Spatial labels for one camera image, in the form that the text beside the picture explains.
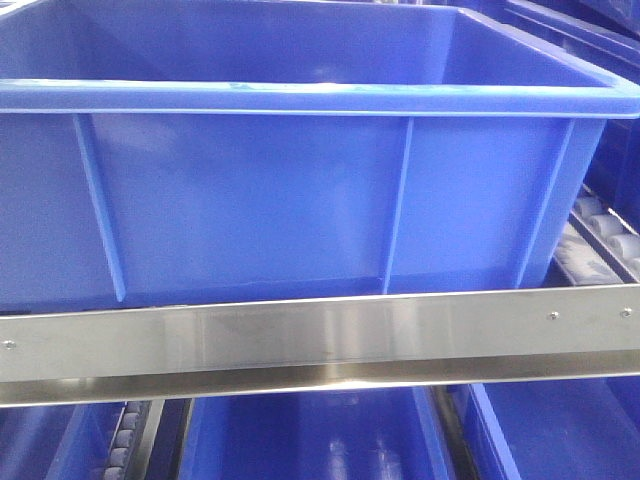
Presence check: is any large blue plastic box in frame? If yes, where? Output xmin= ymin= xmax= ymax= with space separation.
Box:
xmin=1 ymin=1 xmax=639 ymax=314

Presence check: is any blue box below centre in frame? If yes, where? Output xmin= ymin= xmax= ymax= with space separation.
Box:
xmin=178 ymin=387 xmax=455 ymax=479

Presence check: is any steel front shelf rail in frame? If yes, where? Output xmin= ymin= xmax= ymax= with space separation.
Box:
xmin=1 ymin=284 xmax=639 ymax=406

